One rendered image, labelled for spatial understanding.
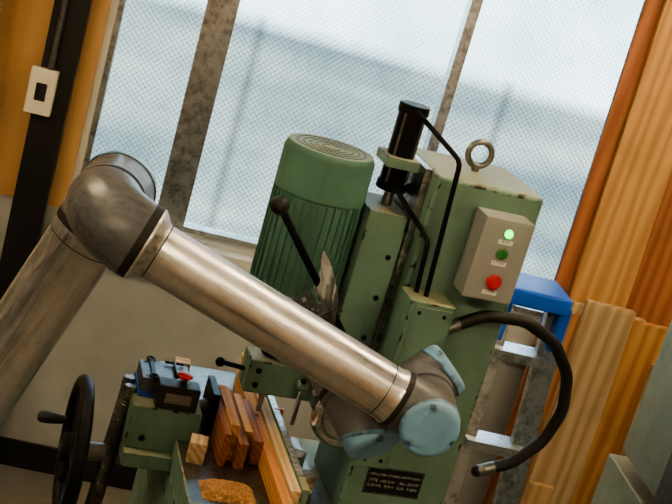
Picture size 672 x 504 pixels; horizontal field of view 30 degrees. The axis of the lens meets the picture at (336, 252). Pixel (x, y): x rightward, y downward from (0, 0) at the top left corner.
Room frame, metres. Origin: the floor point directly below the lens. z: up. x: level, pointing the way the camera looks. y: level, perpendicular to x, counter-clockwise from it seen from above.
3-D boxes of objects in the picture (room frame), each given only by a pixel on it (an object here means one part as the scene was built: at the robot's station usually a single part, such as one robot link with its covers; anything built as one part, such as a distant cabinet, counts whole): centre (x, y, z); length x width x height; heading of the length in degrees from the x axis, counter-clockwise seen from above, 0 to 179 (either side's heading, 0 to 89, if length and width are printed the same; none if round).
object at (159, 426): (2.24, 0.24, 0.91); 0.15 x 0.14 x 0.09; 18
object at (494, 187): (2.40, -0.21, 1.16); 0.22 x 0.22 x 0.72; 18
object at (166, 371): (2.24, 0.24, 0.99); 0.13 x 0.11 x 0.06; 18
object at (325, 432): (2.23, -0.10, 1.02); 0.12 x 0.03 x 0.12; 108
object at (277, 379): (2.32, 0.04, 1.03); 0.14 x 0.07 x 0.09; 108
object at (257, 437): (2.26, 0.07, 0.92); 0.18 x 0.02 x 0.05; 18
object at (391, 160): (2.35, -0.07, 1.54); 0.08 x 0.08 x 0.17; 18
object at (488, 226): (2.27, -0.29, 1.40); 0.10 x 0.06 x 0.16; 108
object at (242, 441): (2.25, 0.10, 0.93); 0.24 x 0.02 x 0.05; 18
